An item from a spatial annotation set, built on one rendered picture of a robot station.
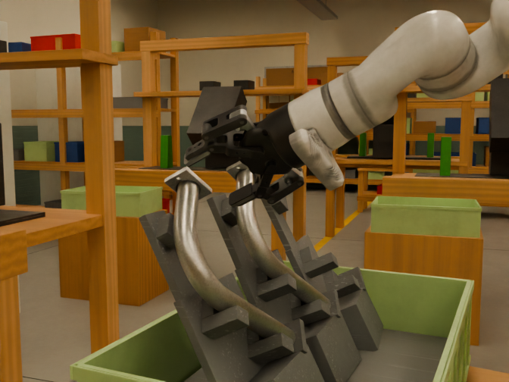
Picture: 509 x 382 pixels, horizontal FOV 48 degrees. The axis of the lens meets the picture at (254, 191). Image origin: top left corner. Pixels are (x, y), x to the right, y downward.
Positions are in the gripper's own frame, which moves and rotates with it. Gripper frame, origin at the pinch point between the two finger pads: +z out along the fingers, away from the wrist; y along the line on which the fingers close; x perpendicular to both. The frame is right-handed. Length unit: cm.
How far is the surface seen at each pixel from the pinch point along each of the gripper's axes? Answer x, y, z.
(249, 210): -5.6, -12.7, 3.1
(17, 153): -448, -171, 439
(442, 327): -4, -60, -8
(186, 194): 0.4, 0.2, 4.1
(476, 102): -563, -522, -15
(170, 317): 5.6, -14.8, 19.7
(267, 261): 0.4, -18.0, 3.7
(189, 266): 10.4, -2.1, 4.8
